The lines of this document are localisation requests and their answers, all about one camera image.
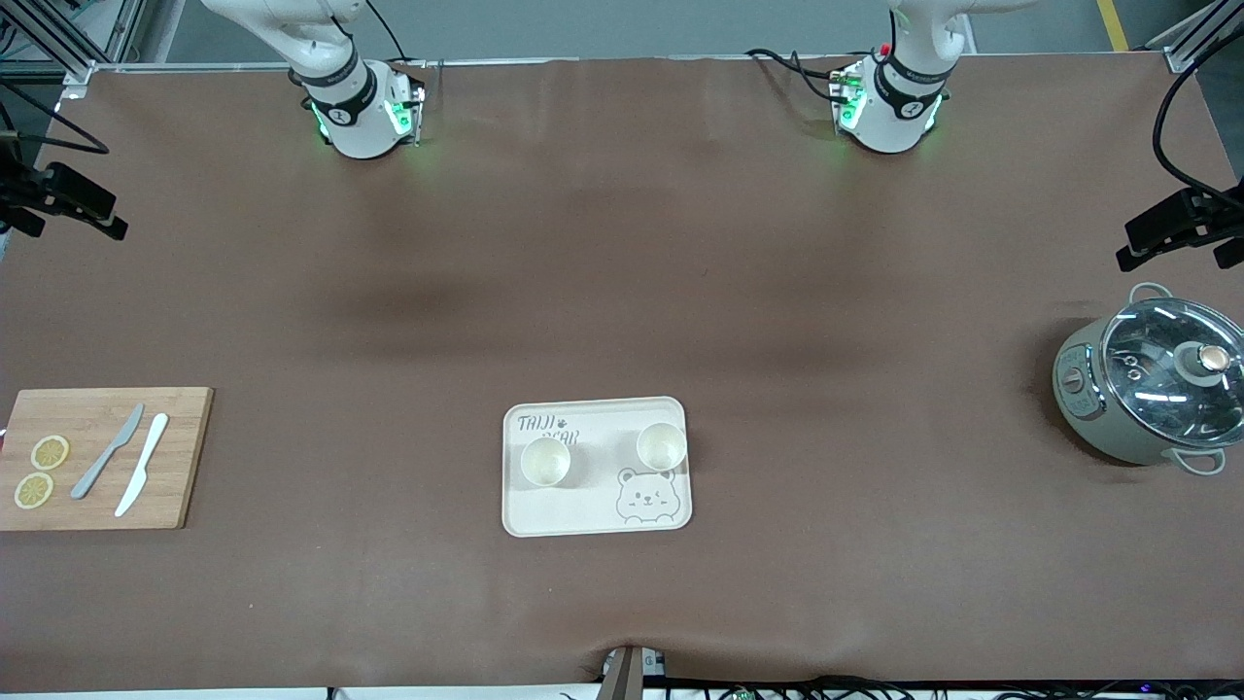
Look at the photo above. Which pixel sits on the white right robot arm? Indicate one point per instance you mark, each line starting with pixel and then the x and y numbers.
pixel 355 126

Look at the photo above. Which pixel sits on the white IKEA cup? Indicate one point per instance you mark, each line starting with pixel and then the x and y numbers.
pixel 544 462
pixel 661 447

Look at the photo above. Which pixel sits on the lemon slice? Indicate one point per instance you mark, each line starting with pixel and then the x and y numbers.
pixel 50 452
pixel 34 491

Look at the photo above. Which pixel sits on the white plastic knife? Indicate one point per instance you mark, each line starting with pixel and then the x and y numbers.
pixel 155 433

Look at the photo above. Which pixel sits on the aluminium frame profile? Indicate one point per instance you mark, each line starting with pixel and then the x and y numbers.
pixel 68 39
pixel 1191 39

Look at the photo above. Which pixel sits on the grey plastic knife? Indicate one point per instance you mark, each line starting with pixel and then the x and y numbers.
pixel 122 432

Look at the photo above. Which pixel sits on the glass pot lid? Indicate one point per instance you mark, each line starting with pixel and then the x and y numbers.
pixel 1147 369

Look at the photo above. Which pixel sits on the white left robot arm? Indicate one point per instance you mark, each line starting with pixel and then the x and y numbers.
pixel 894 122

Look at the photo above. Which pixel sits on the green electric cooking pot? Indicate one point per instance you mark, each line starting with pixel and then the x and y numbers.
pixel 1079 413

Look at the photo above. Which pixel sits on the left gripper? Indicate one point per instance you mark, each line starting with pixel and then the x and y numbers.
pixel 1188 211

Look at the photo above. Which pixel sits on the beige bear print tray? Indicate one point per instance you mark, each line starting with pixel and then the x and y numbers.
pixel 583 510

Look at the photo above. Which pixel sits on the grey metal mount bracket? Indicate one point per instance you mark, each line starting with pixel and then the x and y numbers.
pixel 627 676

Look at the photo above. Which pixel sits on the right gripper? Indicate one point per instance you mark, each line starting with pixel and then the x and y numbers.
pixel 51 188

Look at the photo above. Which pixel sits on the wooden cutting board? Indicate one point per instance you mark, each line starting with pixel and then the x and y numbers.
pixel 180 467

